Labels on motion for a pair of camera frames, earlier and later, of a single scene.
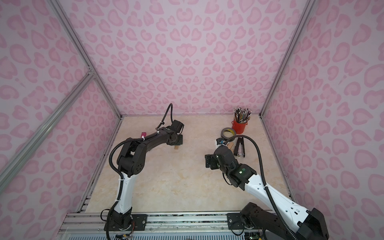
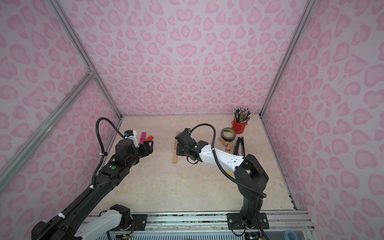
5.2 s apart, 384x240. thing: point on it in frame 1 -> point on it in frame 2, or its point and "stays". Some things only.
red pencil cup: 239,127 stays
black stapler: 240,140 stays
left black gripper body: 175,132 -> 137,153
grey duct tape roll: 228,132 stays
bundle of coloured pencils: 242,115 stays
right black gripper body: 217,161 -> 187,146
